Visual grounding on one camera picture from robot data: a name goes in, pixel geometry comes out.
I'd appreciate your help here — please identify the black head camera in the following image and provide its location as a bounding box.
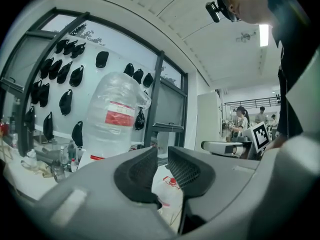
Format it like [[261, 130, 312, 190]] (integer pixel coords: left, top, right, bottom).
[[204, 0, 223, 24]]

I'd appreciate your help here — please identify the group of clear red-handled jugs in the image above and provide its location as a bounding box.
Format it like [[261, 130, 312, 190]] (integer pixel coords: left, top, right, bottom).
[[152, 175, 185, 215]]

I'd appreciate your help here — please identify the black window frame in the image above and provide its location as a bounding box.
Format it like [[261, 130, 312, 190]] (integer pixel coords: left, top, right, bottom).
[[0, 7, 190, 157]]

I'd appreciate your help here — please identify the clear plastic bottle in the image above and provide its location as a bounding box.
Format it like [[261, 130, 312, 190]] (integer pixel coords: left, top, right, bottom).
[[59, 145, 69, 165]]

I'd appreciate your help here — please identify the person's black shirt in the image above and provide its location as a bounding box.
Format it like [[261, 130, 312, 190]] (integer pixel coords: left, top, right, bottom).
[[266, 0, 316, 140]]

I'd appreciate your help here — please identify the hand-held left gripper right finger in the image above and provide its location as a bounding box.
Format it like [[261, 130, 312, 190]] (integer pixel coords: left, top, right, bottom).
[[167, 135, 320, 235]]

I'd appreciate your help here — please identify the small white bottle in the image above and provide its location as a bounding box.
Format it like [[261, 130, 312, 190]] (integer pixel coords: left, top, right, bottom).
[[25, 148, 39, 167]]

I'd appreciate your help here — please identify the beige strap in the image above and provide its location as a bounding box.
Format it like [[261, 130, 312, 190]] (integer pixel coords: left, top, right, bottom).
[[21, 158, 55, 179]]

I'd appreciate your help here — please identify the large clear water jug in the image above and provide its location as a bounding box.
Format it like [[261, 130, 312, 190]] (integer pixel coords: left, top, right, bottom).
[[86, 71, 152, 160]]

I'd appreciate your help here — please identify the white window counter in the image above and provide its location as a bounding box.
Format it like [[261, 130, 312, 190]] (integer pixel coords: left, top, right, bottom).
[[4, 156, 83, 200]]

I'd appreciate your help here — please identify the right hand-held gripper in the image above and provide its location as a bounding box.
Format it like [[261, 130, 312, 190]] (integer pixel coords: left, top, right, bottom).
[[201, 121, 271, 160]]

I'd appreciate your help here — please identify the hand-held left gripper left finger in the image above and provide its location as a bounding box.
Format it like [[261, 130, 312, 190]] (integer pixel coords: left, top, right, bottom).
[[27, 146, 176, 240]]

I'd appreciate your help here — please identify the red box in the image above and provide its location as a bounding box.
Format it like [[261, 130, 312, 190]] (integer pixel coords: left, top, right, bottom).
[[0, 120, 11, 138]]

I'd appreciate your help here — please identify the ceiling light panel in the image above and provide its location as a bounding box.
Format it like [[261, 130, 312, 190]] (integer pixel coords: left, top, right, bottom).
[[258, 23, 270, 48]]

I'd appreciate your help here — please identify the person's head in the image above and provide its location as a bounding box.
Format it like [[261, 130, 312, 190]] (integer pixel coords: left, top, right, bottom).
[[216, 0, 275, 25]]

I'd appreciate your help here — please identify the person's right forearm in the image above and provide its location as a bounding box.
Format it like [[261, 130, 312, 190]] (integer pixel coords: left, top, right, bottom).
[[264, 133, 288, 152]]

